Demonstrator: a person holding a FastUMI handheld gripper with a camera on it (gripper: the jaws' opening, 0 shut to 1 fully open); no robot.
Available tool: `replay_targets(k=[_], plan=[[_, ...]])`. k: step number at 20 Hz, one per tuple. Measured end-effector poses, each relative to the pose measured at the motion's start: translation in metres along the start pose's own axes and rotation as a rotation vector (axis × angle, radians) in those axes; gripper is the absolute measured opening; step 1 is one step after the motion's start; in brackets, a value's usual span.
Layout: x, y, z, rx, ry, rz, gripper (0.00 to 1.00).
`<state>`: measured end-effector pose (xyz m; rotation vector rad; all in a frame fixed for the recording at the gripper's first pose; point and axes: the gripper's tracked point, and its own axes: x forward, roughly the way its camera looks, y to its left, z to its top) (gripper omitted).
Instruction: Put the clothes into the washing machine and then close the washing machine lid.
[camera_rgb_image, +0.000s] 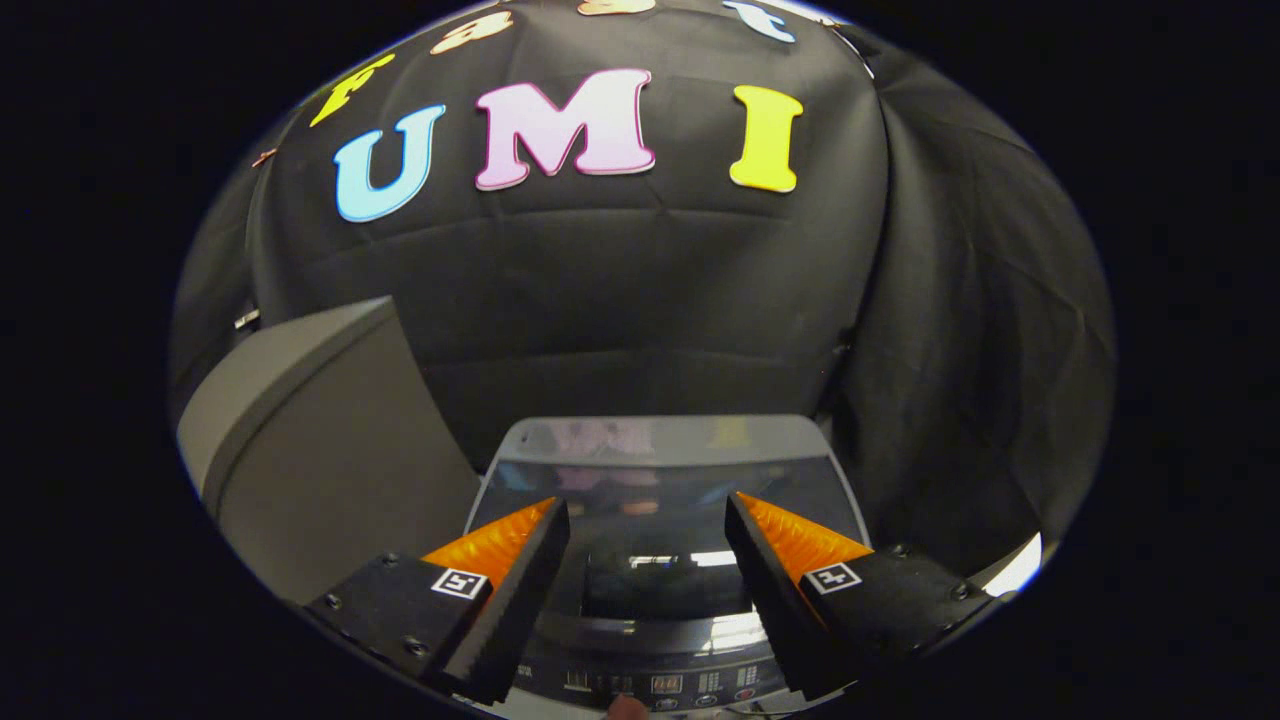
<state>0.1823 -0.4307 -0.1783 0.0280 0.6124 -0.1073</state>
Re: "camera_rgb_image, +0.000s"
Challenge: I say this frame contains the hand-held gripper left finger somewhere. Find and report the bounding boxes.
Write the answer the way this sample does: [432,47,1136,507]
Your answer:
[303,498,571,708]

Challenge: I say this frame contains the grey washing machine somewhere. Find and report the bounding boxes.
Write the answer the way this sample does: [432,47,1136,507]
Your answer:
[463,415,873,717]

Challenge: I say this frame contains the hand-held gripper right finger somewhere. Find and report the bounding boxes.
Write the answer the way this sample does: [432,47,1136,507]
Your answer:
[723,493,1001,703]

